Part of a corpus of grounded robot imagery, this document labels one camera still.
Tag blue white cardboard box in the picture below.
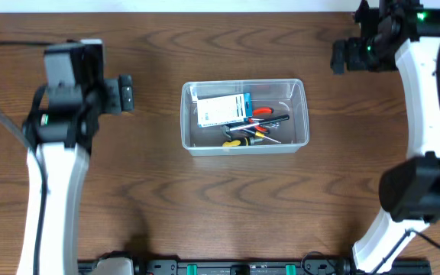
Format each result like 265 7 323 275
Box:
197 93 253 128

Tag red handled pliers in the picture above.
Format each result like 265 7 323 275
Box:
247 107 274 134

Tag thin black yellow screwdriver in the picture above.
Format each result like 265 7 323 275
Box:
244 129 280 144

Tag yellow black stubby screwdriver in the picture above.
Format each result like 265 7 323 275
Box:
222 137 263 147

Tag silver ratchet wrench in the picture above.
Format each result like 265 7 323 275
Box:
248 118 280 128

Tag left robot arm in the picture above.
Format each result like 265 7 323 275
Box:
17 39 134 274

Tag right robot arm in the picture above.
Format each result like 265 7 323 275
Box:
330 1 440 274

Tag clear plastic container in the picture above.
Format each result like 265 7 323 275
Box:
180 79 309 156

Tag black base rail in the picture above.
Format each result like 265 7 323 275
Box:
77 250 433 275

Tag left black cable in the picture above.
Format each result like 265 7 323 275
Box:
0 40 53 275

